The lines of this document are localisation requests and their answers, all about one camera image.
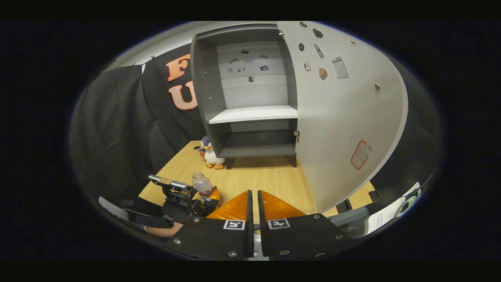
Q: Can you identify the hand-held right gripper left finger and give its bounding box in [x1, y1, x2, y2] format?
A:
[162, 190, 254, 261]

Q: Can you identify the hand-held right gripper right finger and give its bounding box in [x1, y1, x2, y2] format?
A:
[257, 190, 353, 261]

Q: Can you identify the clear plastic bottle red label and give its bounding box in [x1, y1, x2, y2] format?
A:
[192, 172, 214, 199]

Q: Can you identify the white cabinet door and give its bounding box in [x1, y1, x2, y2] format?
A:
[277, 22, 409, 214]

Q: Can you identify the white cabinet shelf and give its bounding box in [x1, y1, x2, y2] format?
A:
[208, 105, 298, 125]

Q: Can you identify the penguin plush toy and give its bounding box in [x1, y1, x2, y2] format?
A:
[198, 135, 227, 170]

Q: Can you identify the black backdrop cloth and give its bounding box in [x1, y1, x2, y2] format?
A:
[70, 42, 445, 208]

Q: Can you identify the white paper sheet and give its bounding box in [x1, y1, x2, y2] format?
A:
[368, 200, 405, 235]

